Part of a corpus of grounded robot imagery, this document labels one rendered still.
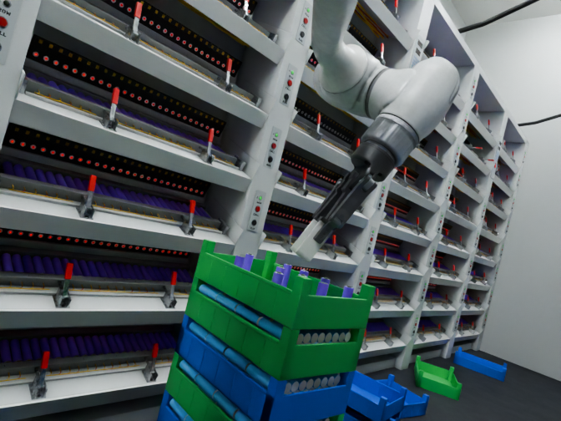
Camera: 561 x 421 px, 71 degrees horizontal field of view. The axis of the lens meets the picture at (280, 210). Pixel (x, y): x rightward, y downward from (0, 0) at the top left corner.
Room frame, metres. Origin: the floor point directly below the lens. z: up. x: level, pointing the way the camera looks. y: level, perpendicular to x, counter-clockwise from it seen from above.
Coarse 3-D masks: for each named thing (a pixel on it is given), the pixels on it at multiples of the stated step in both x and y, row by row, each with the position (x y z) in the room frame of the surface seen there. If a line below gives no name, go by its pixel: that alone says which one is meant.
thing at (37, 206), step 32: (0, 160) 0.84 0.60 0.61; (64, 160) 0.94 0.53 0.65; (96, 160) 0.98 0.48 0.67; (128, 160) 1.03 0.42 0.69; (0, 192) 0.76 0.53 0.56; (32, 192) 0.82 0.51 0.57; (64, 192) 0.86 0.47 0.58; (96, 192) 0.94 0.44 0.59; (128, 192) 1.03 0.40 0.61; (160, 192) 1.13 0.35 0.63; (192, 192) 1.21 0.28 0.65; (0, 224) 0.74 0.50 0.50; (32, 224) 0.78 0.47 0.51; (64, 224) 0.81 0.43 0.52; (96, 224) 0.86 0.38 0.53; (128, 224) 0.92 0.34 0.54; (160, 224) 1.01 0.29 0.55; (192, 224) 1.12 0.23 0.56; (224, 224) 1.17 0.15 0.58
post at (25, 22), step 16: (32, 0) 0.70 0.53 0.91; (32, 16) 0.70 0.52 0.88; (16, 32) 0.69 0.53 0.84; (32, 32) 0.71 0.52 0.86; (16, 48) 0.70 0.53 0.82; (0, 64) 0.69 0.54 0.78; (16, 64) 0.70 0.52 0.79; (0, 80) 0.69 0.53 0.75; (16, 80) 0.71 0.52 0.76; (0, 96) 0.69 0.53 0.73; (0, 112) 0.70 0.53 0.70; (0, 128) 0.70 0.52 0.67; (0, 144) 0.71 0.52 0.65
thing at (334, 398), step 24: (192, 336) 0.78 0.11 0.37; (192, 360) 0.77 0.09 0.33; (216, 360) 0.72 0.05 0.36; (216, 384) 0.70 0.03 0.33; (240, 384) 0.66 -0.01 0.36; (240, 408) 0.65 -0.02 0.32; (264, 408) 0.61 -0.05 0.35; (288, 408) 0.63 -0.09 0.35; (312, 408) 0.67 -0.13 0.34; (336, 408) 0.71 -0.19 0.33
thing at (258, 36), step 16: (192, 0) 0.93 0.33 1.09; (208, 0) 0.95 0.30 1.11; (224, 0) 1.05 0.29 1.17; (240, 0) 1.19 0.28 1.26; (208, 16) 0.97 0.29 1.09; (224, 16) 0.99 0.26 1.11; (240, 16) 1.04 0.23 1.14; (224, 32) 1.15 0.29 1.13; (240, 32) 1.04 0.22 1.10; (256, 32) 1.07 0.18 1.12; (272, 32) 1.20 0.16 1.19; (256, 48) 1.09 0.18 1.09; (272, 48) 1.12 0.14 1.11
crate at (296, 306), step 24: (216, 264) 0.77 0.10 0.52; (264, 264) 0.94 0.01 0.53; (240, 288) 0.70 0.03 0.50; (264, 288) 0.66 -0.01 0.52; (288, 288) 0.63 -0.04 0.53; (312, 288) 0.84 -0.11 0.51; (336, 288) 0.79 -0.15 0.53; (264, 312) 0.65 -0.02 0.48; (288, 312) 0.61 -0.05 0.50; (312, 312) 0.63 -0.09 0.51; (336, 312) 0.67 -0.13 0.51; (360, 312) 0.71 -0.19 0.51
